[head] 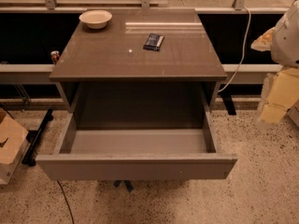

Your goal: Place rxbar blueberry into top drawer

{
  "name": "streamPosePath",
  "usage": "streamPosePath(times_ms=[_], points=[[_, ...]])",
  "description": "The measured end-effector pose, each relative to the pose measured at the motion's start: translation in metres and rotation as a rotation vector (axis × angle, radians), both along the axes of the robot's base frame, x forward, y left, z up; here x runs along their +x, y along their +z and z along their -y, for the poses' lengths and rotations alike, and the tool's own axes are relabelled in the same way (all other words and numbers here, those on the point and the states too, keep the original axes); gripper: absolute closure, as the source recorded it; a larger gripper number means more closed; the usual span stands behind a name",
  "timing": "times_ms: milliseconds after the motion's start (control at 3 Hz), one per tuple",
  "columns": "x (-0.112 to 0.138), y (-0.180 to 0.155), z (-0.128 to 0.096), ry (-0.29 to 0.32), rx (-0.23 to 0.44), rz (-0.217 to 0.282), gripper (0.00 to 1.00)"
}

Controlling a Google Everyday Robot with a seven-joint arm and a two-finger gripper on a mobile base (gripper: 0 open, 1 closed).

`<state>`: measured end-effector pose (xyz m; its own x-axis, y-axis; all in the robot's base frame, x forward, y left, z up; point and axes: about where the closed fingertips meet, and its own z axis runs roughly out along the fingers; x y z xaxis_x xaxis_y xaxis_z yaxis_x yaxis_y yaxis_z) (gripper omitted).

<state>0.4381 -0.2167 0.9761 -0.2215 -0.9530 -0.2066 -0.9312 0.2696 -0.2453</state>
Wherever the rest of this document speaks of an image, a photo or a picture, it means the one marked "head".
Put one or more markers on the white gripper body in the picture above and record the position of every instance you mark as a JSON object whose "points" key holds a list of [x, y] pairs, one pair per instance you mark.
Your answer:
{"points": [[287, 42]]}

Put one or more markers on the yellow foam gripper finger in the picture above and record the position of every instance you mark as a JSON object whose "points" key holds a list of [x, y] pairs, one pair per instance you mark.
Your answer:
{"points": [[279, 94], [264, 41]]}

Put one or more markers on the blue rxbar blueberry wrapper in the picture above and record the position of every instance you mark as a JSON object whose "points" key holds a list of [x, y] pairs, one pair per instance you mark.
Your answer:
{"points": [[154, 42]]}

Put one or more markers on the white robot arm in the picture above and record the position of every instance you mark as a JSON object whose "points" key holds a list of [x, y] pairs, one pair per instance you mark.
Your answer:
{"points": [[280, 91]]}

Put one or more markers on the grey drawer cabinet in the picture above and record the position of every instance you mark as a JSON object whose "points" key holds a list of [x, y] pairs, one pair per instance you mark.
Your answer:
{"points": [[112, 83]]}

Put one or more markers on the open grey top drawer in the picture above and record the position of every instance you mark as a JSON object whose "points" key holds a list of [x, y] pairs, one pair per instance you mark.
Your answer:
{"points": [[164, 154]]}

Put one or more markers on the white paper bowl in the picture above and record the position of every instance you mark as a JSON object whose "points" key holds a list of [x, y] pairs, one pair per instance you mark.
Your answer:
{"points": [[95, 19]]}

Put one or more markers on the red soda can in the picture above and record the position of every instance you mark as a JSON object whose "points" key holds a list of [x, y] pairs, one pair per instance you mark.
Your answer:
{"points": [[55, 56]]}

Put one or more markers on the black metal floor bar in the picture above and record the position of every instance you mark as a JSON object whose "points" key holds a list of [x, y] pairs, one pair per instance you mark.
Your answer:
{"points": [[33, 139]]}

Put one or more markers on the cardboard box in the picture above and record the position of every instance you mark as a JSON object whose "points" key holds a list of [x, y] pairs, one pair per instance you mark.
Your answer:
{"points": [[12, 145]]}

